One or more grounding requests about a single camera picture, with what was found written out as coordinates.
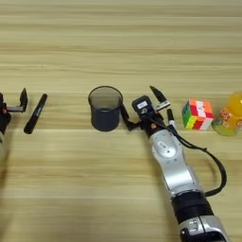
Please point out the orange juice bottle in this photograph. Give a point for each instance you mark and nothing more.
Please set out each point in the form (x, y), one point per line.
(231, 116)

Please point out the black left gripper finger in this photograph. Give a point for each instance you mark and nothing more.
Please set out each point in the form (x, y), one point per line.
(23, 100)

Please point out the black marker pen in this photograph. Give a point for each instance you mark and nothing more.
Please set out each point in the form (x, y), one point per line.
(35, 114)

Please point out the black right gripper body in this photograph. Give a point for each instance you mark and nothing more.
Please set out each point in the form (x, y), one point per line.
(152, 124)

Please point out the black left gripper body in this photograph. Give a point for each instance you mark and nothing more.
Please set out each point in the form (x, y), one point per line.
(3, 119)

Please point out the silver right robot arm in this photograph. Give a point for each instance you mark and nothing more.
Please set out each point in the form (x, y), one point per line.
(171, 164)

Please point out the black mesh pen cup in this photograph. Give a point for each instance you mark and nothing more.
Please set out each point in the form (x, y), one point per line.
(105, 116)

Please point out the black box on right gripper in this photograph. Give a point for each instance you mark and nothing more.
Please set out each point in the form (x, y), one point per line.
(143, 106)

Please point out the colourful puzzle cube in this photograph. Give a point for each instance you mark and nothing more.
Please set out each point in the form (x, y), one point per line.
(197, 115)

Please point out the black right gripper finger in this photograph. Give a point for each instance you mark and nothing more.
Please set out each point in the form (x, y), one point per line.
(159, 95)
(126, 118)

